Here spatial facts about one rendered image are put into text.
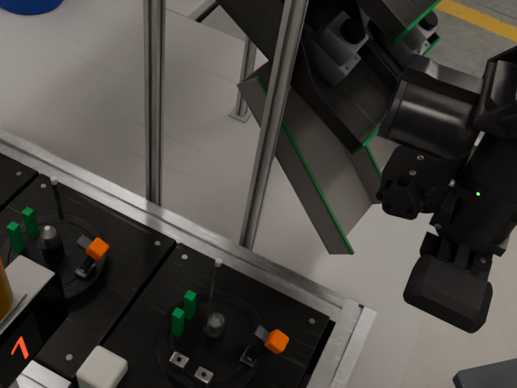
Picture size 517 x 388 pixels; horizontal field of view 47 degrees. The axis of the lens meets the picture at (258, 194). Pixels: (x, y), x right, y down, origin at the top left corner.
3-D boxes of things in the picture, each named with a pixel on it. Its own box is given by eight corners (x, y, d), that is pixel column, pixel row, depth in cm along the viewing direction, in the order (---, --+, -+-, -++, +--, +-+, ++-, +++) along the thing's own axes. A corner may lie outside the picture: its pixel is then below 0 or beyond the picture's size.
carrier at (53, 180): (176, 247, 88) (178, 193, 79) (74, 386, 73) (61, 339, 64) (42, 180, 93) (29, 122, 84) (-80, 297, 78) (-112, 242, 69)
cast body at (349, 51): (348, 70, 77) (382, 39, 71) (332, 88, 74) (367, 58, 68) (301, 22, 76) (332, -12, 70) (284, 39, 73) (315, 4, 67)
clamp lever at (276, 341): (260, 353, 74) (291, 338, 69) (253, 366, 73) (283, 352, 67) (238, 336, 74) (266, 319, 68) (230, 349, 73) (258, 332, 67)
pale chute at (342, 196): (371, 203, 94) (395, 201, 91) (328, 255, 87) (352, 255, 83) (291, 41, 85) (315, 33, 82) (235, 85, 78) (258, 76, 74)
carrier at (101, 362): (327, 323, 84) (349, 275, 74) (251, 487, 69) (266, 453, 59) (178, 249, 88) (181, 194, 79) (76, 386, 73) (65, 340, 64)
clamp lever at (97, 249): (95, 266, 79) (111, 245, 73) (86, 278, 78) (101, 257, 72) (73, 250, 79) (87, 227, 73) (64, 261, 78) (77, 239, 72)
